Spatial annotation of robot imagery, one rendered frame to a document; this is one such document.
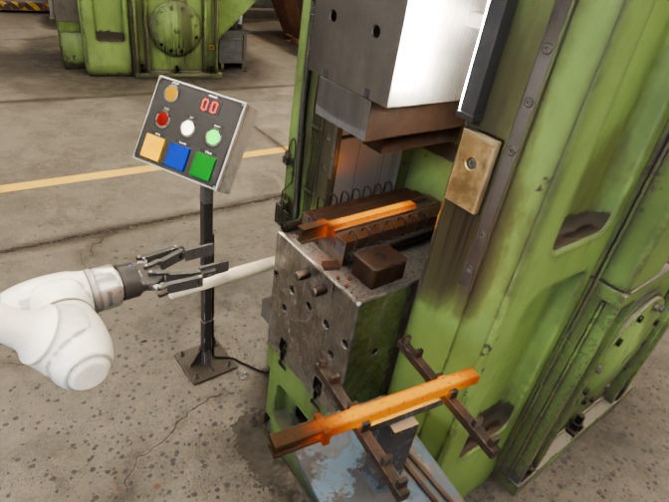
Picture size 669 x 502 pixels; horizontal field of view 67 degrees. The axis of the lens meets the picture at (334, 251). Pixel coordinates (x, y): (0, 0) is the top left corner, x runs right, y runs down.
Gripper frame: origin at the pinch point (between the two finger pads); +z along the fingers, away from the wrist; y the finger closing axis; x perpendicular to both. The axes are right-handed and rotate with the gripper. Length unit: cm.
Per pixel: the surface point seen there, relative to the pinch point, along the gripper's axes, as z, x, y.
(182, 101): 21, 16, -61
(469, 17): 54, 55, 13
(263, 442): 27, -99, -10
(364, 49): 35, 47, 2
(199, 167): 18.1, 0.7, -44.3
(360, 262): 35.0, -2.7, 14.1
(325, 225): 32.4, 1.8, 1.2
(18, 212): -16, -100, -220
